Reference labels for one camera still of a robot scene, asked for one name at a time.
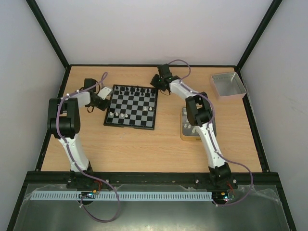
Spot black grey chess board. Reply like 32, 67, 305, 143
104, 85, 158, 130

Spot gold tin piece tray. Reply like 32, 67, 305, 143
180, 107, 217, 142

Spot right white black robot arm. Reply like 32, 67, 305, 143
151, 64, 231, 189

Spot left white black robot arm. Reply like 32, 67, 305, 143
47, 78, 112, 190

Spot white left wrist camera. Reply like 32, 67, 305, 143
98, 87, 113, 100

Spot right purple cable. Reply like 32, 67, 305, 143
167, 59, 254, 208

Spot purple cable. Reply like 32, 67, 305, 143
167, 59, 254, 208
56, 72, 121, 222

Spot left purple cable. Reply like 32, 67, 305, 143
56, 72, 121, 222

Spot black metal frame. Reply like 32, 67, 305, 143
7, 0, 296, 231

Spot grey slotted cable duct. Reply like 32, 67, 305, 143
30, 191, 212, 202

